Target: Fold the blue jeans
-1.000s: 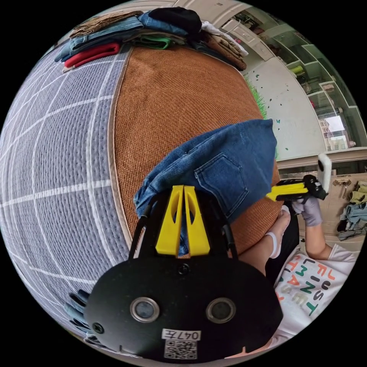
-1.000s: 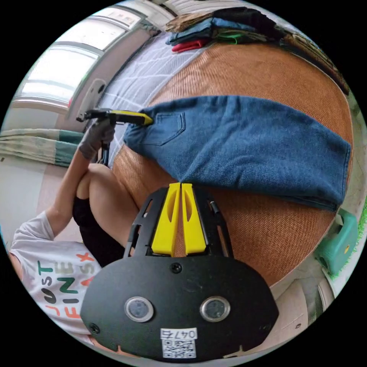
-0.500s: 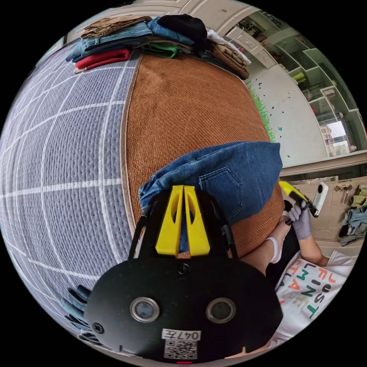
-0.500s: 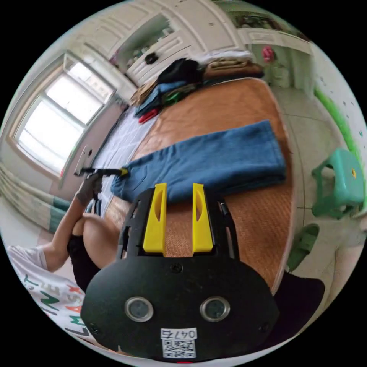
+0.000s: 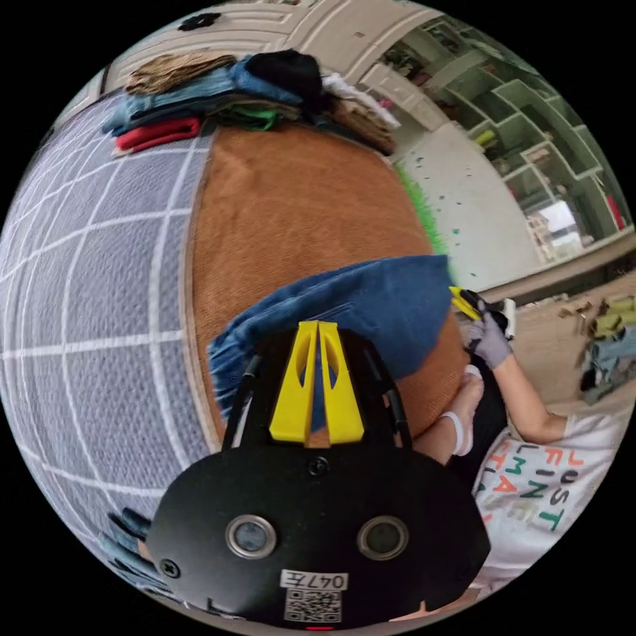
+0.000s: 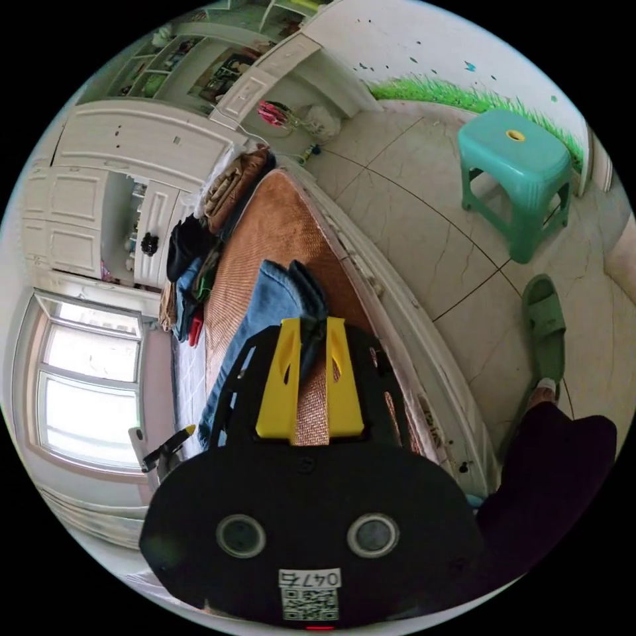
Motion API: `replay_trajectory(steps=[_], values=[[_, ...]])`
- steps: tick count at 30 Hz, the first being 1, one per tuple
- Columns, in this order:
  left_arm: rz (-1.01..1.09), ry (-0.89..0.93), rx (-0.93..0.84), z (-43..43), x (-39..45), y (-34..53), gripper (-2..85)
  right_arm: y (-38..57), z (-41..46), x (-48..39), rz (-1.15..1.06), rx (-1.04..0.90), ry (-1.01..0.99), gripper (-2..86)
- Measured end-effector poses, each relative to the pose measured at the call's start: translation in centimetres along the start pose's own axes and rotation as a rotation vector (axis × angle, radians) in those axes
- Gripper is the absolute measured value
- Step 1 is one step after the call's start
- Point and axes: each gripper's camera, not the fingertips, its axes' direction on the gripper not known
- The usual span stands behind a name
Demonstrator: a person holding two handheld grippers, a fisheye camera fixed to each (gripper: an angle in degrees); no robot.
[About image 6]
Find window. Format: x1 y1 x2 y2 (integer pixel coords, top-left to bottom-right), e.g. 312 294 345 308
12 291 151 479

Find green plastic stool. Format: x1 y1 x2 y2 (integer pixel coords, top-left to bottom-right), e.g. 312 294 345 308
456 110 573 265

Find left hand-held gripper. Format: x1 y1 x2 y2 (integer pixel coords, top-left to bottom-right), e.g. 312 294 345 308
141 424 196 474

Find bed with brown woven mat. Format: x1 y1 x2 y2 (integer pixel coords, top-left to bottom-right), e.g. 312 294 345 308
124 161 500 592

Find white cupboard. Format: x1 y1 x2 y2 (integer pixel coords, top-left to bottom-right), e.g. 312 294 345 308
22 99 240 290

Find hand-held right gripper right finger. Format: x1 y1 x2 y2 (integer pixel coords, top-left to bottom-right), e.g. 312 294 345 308
325 317 363 439

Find person's body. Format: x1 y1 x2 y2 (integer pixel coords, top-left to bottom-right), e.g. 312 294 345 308
476 274 620 600

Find pile of clothes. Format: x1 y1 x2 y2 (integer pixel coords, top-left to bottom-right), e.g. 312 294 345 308
158 214 223 345

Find white shelf with desk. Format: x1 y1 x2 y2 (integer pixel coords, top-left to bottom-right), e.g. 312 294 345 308
79 0 381 131

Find blue jeans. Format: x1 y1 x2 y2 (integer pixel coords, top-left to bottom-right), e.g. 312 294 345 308
197 259 330 449

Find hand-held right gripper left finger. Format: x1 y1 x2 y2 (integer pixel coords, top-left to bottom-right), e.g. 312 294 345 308
255 319 303 440

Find folded tan blanket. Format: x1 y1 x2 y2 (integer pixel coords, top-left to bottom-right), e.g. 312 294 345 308
202 148 277 235

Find white plastic bag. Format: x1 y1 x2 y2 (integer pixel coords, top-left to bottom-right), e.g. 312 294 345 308
301 103 341 140

